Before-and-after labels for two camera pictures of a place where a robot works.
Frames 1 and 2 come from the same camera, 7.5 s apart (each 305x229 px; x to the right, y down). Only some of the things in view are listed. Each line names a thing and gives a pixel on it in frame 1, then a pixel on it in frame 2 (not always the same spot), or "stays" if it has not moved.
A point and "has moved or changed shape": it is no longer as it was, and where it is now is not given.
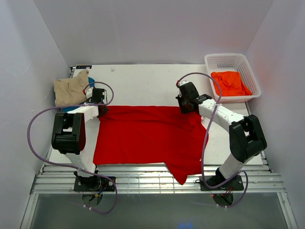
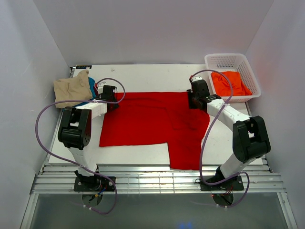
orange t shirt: (230, 84) stays
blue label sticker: (83, 67) stays
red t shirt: (133, 135) has moved or changed shape
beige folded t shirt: (70, 91) stays
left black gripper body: (103, 110) → (114, 105)
